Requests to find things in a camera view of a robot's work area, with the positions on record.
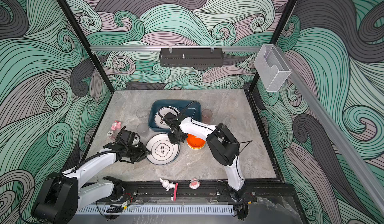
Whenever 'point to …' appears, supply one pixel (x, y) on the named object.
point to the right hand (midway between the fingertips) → (174, 141)
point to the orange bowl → (194, 142)
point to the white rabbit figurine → (166, 184)
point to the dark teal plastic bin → (180, 104)
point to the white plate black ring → (163, 151)
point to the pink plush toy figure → (116, 125)
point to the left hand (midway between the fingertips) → (151, 152)
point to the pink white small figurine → (194, 184)
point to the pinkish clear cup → (206, 115)
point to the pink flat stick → (175, 193)
